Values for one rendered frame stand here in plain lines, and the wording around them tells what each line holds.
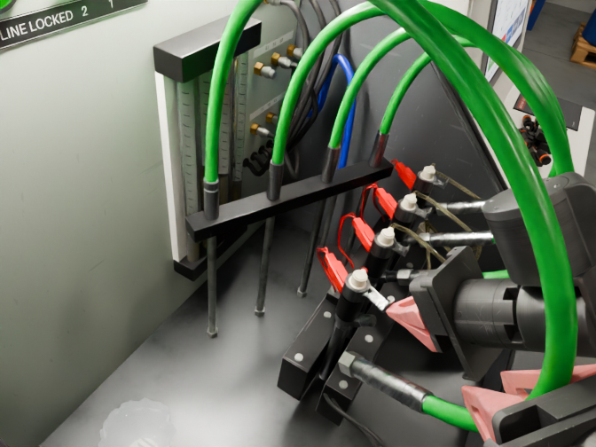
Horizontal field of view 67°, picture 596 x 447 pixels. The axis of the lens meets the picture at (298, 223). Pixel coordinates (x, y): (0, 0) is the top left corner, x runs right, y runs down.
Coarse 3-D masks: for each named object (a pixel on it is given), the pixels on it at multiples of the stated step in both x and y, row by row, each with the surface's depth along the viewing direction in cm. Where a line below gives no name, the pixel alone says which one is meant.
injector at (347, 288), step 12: (348, 276) 50; (348, 288) 49; (348, 300) 50; (360, 300) 49; (336, 312) 53; (348, 312) 51; (360, 312) 53; (336, 324) 55; (348, 324) 53; (360, 324) 52; (372, 324) 51; (336, 336) 55; (336, 348) 57; (324, 360) 61; (336, 360) 60; (324, 372) 62
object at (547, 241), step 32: (256, 0) 33; (384, 0) 24; (416, 0) 23; (224, 32) 37; (416, 32) 23; (448, 32) 22; (224, 64) 40; (448, 64) 22; (480, 96) 21; (512, 128) 21; (512, 160) 21; (544, 192) 21; (544, 224) 21; (544, 256) 22; (544, 288) 22; (576, 320) 22; (544, 384) 24; (448, 416) 32
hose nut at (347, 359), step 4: (344, 352) 41; (348, 352) 41; (352, 352) 42; (344, 356) 41; (348, 356) 41; (352, 356) 41; (356, 356) 41; (360, 356) 41; (340, 360) 41; (344, 360) 41; (348, 360) 41; (352, 360) 40; (340, 364) 41; (344, 364) 41; (348, 364) 40; (352, 364) 40; (340, 368) 41; (344, 368) 41; (348, 368) 40; (344, 372) 41; (348, 372) 40; (352, 376) 40
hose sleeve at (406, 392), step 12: (360, 360) 40; (360, 372) 39; (372, 372) 38; (384, 372) 37; (372, 384) 38; (384, 384) 37; (396, 384) 36; (408, 384) 35; (396, 396) 36; (408, 396) 35; (420, 396) 34; (420, 408) 34
